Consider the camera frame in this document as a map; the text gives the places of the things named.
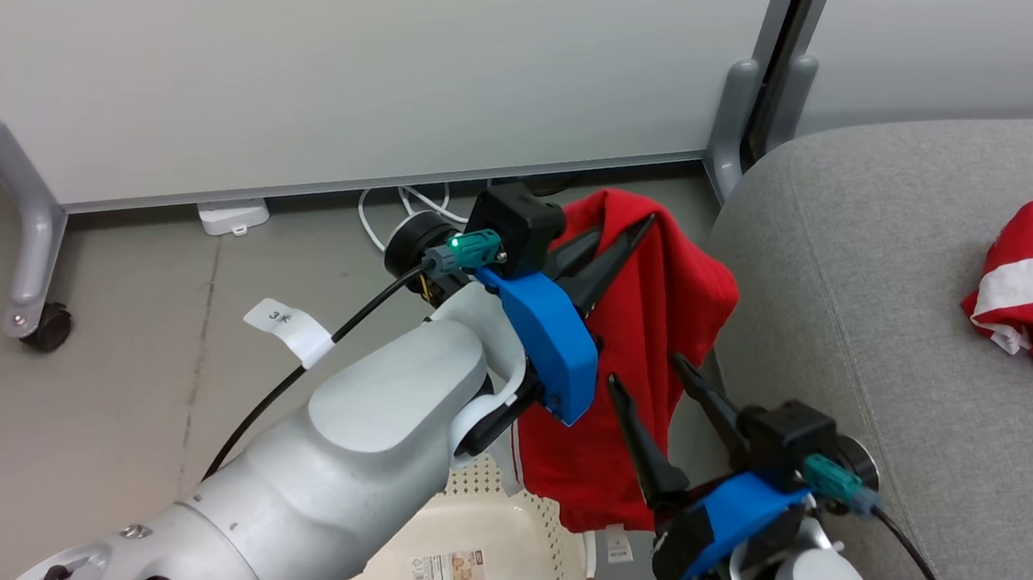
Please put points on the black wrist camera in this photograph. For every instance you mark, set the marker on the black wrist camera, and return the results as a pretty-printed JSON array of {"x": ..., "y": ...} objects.
[
  {"x": 786, "y": 436},
  {"x": 522, "y": 221}
]

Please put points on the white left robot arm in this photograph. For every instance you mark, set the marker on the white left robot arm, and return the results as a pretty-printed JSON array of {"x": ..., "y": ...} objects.
[{"x": 337, "y": 460}]

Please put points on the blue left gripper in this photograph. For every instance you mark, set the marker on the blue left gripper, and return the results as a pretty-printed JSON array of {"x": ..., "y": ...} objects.
[{"x": 553, "y": 348}]

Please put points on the beige perforated laundry basket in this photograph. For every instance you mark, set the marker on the beige perforated laundry basket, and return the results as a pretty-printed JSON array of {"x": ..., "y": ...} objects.
[{"x": 496, "y": 547}]

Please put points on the grey fabric sofa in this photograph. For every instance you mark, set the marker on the grey fabric sofa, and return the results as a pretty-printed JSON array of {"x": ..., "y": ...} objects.
[{"x": 876, "y": 291}]

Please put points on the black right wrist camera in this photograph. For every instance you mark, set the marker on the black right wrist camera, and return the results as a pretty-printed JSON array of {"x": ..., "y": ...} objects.
[{"x": 786, "y": 436}]

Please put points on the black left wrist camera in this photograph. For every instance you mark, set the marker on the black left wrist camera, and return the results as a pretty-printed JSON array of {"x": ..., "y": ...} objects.
[{"x": 522, "y": 221}]

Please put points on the black caster wheel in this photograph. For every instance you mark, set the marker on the black caster wheel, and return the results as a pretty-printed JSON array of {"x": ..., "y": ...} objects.
[{"x": 48, "y": 327}]

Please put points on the white power adapter box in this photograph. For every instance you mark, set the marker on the white power adapter box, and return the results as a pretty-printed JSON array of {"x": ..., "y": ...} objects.
[{"x": 233, "y": 216}]

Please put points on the plain red shirt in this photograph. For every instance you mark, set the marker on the plain red shirt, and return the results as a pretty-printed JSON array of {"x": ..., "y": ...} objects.
[{"x": 664, "y": 292}]

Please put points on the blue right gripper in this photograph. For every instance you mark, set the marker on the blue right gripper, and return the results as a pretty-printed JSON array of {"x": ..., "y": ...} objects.
[{"x": 724, "y": 523}]

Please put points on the narrow white partition panel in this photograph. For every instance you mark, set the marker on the narrow white partition panel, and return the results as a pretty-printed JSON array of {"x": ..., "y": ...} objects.
[{"x": 959, "y": 57}]

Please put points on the wide white partition panel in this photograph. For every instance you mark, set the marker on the wide white partition panel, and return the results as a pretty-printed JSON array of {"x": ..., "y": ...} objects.
[{"x": 359, "y": 66}]

